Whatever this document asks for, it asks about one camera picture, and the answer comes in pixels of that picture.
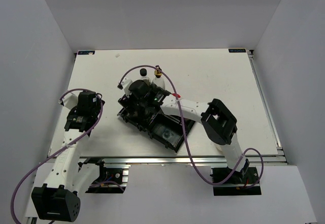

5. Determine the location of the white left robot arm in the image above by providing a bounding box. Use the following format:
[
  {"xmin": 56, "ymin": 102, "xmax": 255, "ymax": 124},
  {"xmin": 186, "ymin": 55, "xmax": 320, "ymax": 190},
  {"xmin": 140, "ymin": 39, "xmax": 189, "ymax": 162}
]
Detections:
[{"xmin": 31, "ymin": 91, "xmax": 107, "ymax": 222}]

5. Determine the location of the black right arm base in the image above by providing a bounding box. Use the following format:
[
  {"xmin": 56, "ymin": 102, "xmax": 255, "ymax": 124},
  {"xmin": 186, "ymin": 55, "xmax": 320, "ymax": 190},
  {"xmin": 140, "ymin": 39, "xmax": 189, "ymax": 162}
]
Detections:
[{"xmin": 210, "ymin": 167, "xmax": 262, "ymax": 196}]

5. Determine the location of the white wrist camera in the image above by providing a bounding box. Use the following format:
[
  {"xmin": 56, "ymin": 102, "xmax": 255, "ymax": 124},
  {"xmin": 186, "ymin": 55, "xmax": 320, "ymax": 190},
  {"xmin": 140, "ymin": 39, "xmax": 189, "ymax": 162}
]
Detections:
[
  {"xmin": 117, "ymin": 77, "xmax": 133, "ymax": 98},
  {"xmin": 58, "ymin": 92, "xmax": 78, "ymax": 110}
]

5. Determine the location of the red-label black-cap bottle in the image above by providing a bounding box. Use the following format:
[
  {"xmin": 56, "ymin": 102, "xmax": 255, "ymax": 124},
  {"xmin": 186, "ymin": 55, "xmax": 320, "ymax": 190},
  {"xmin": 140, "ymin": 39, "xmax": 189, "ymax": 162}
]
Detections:
[{"xmin": 140, "ymin": 68, "xmax": 150, "ymax": 83}]

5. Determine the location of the blue table sticker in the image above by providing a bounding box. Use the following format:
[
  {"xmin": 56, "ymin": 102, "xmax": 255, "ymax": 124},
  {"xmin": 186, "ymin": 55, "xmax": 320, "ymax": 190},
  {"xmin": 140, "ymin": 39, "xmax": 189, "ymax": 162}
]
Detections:
[
  {"xmin": 77, "ymin": 50, "xmax": 95, "ymax": 55},
  {"xmin": 228, "ymin": 48, "xmax": 246, "ymax": 53}
]

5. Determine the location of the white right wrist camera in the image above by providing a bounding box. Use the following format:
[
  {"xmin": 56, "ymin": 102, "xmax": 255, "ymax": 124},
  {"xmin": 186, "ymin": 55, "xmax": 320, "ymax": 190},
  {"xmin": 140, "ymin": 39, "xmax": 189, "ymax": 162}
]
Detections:
[{"xmin": 117, "ymin": 77, "xmax": 133, "ymax": 98}]

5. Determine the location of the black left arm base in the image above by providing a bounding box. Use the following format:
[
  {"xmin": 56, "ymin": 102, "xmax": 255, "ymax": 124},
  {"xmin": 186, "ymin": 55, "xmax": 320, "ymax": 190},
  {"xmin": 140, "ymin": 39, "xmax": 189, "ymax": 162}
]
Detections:
[{"xmin": 78, "ymin": 157, "xmax": 126, "ymax": 194}]

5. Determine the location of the clear glass oil bottle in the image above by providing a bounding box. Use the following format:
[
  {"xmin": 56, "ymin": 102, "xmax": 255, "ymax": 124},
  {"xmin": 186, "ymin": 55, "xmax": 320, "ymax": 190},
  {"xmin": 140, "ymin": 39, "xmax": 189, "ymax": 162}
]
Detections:
[{"xmin": 152, "ymin": 65, "xmax": 165, "ymax": 89}]

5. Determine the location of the blue left table sticker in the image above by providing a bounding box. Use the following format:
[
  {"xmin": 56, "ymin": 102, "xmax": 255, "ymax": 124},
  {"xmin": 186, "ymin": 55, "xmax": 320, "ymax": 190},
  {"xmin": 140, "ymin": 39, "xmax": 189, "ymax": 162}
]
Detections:
[{"xmin": 77, "ymin": 50, "xmax": 95, "ymax": 55}]

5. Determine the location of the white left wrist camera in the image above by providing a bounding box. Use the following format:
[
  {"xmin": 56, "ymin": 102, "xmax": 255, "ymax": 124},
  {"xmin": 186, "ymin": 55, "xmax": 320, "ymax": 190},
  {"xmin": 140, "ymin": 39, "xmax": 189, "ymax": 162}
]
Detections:
[{"xmin": 58, "ymin": 92, "xmax": 78, "ymax": 110}]

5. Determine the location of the aluminium right table rail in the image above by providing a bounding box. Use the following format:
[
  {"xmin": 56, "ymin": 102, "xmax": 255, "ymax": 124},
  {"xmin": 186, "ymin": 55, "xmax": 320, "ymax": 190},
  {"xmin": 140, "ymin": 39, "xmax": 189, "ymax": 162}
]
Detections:
[{"xmin": 247, "ymin": 50, "xmax": 287, "ymax": 163}]

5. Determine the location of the black four-compartment tray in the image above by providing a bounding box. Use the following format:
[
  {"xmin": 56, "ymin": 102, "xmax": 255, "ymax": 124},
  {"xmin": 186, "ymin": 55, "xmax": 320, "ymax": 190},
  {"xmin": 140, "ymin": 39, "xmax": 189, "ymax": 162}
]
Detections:
[{"xmin": 118, "ymin": 92, "xmax": 184, "ymax": 152}]

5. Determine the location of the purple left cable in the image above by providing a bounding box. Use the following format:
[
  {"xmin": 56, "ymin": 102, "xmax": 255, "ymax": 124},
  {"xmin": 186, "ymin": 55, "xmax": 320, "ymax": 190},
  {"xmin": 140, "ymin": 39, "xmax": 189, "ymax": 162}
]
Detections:
[{"xmin": 11, "ymin": 88, "xmax": 125, "ymax": 224}]

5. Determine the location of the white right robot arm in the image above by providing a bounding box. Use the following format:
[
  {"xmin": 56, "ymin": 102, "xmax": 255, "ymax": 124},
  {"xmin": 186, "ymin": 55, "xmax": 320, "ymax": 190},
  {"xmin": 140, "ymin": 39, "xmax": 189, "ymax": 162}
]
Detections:
[{"xmin": 119, "ymin": 79, "xmax": 249, "ymax": 183}]

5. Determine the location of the aluminium table rail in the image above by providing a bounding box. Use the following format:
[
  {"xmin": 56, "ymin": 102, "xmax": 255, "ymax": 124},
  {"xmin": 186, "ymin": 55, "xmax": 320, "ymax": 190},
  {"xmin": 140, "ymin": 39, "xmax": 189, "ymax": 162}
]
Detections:
[
  {"xmin": 81, "ymin": 155, "xmax": 287, "ymax": 164},
  {"xmin": 247, "ymin": 50, "xmax": 287, "ymax": 163}
]

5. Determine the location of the aluminium front table rail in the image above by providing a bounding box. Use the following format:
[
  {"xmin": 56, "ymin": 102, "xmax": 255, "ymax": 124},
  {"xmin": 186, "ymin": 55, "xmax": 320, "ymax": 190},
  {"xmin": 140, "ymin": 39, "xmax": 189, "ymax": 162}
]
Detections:
[{"xmin": 81, "ymin": 155, "xmax": 287, "ymax": 164}]

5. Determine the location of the blue right table sticker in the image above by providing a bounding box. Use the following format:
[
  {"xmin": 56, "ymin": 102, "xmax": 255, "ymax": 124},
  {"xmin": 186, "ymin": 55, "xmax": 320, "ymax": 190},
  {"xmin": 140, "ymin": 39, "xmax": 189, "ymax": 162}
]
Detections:
[{"xmin": 228, "ymin": 48, "xmax": 246, "ymax": 53}]

